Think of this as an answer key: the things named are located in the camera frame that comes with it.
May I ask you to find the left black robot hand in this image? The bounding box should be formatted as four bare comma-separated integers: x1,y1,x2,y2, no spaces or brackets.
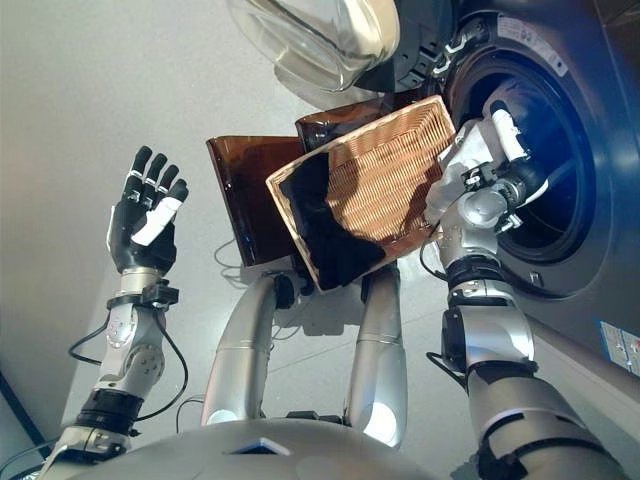
108,145,190,274

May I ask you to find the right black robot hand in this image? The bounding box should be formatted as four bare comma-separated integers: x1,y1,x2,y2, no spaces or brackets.
487,99,549,206

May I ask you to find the white garment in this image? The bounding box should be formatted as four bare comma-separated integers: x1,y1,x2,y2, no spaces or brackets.
424,119,511,221

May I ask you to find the black garment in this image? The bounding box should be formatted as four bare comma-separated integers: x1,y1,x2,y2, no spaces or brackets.
278,152,389,291

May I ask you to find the grey front-load washing machine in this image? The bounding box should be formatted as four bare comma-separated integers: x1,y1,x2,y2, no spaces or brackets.
389,0,640,401

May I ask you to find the white door rim label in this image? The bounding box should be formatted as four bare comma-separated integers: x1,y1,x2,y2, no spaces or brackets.
494,14,571,79

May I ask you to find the wicker laundry basket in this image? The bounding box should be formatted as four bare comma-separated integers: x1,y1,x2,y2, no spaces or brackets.
264,94,457,292

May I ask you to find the left silver robot leg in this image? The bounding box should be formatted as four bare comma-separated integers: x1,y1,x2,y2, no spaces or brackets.
201,272,296,426

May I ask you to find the silver robot leg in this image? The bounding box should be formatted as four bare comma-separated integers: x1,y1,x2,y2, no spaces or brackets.
347,267,404,449
201,272,296,426

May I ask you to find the blue white pictured sticker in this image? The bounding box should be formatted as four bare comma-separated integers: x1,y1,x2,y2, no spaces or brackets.
598,319,640,374

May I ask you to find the right silver robot leg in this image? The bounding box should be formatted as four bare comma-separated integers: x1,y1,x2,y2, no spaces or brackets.
347,267,404,449

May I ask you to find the silver robot torso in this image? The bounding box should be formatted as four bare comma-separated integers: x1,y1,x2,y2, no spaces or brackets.
99,419,481,480

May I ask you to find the round glass washer door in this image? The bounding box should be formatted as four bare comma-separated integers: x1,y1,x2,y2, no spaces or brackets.
224,0,454,99

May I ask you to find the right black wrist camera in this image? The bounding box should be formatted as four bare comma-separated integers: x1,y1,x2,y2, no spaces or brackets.
462,164,496,189

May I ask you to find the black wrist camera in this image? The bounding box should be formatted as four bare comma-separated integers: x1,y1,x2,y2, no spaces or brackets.
139,280,180,309
462,164,496,189

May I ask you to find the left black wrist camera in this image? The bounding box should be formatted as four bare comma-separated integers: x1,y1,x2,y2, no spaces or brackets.
139,280,180,309

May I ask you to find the thin white floor cable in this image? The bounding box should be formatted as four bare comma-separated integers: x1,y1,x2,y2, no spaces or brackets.
213,237,251,286

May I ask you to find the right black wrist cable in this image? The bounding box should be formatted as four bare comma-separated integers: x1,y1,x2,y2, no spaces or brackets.
418,234,471,389

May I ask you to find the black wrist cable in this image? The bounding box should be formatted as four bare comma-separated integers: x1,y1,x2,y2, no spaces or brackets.
0,309,190,466
418,234,471,389

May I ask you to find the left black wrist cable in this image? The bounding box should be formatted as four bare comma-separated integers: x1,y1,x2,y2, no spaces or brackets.
0,309,190,466

